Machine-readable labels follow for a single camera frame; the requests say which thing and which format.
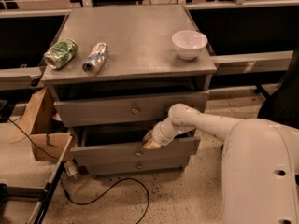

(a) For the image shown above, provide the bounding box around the white ceramic bowl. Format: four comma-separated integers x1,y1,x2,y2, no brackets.
172,30,208,60

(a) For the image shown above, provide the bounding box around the grey metal frame rail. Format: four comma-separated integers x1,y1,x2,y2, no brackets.
0,136,73,224

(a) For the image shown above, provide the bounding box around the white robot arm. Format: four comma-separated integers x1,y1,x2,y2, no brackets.
143,104,299,224

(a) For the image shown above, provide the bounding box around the grey top drawer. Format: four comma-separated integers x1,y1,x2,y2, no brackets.
54,91,209,127

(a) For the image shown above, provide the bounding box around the black floor cable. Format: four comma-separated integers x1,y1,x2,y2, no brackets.
7,118,150,224

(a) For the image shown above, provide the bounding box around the green crushed soda can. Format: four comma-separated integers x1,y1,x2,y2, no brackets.
44,39,78,70

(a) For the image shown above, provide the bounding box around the brown cardboard box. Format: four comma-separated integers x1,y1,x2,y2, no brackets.
10,88,71,161

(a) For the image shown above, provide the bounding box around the grey bottom drawer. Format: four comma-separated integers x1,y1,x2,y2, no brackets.
86,157,190,176

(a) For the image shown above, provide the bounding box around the small bottle on floor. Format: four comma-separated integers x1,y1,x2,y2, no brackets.
64,161,79,180

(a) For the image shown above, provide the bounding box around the grey wooden drawer cabinet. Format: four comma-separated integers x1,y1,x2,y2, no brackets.
41,4,218,177

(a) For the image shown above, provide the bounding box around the grey drawer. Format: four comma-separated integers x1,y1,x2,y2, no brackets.
71,127,199,166
54,91,209,127
86,157,190,176

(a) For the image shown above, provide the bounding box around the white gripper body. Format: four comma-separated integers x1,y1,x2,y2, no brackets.
152,118,179,146

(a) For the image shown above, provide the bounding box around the black office chair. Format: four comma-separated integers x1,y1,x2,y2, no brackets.
258,48,299,128

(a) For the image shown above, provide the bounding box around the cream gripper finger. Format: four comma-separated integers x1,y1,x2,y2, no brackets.
142,130,152,143
143,140,161,149

